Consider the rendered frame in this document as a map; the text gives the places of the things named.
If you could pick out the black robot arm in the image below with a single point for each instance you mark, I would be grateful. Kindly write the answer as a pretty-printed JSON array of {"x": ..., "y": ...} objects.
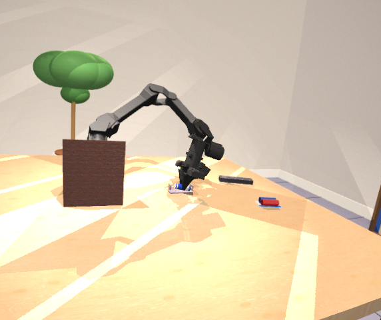
[{"x": 108, "y": 124}]

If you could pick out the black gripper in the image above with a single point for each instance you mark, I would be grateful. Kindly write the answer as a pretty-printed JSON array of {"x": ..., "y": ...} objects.
[{"x": 188, "y": 171}]

